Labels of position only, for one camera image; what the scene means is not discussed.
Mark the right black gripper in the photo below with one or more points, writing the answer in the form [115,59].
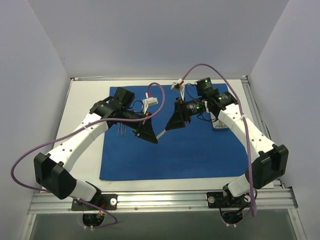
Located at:
[180,109]

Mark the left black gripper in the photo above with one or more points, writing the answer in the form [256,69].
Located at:
[142,124]

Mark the metal instrument tray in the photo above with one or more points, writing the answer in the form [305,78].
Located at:
[214,120]

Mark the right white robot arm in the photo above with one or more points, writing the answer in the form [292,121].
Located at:
[227,108]

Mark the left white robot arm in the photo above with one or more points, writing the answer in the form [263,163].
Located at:
[52,170]

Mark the surgical scissors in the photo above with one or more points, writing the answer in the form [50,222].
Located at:
[220,126]

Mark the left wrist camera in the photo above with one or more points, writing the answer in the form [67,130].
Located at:
[151,101]

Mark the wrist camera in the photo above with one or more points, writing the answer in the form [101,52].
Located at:
[151,101]
[178,86]

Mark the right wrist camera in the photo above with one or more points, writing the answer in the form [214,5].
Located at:
[178,86]

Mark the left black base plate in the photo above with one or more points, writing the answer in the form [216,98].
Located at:
[106,201]

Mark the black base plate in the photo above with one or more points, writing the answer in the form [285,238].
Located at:
[220,199]
[106,201]

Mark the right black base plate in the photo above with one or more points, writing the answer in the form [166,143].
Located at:
[220,199]

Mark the front aluminium rail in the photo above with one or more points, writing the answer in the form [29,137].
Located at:
[161,201]

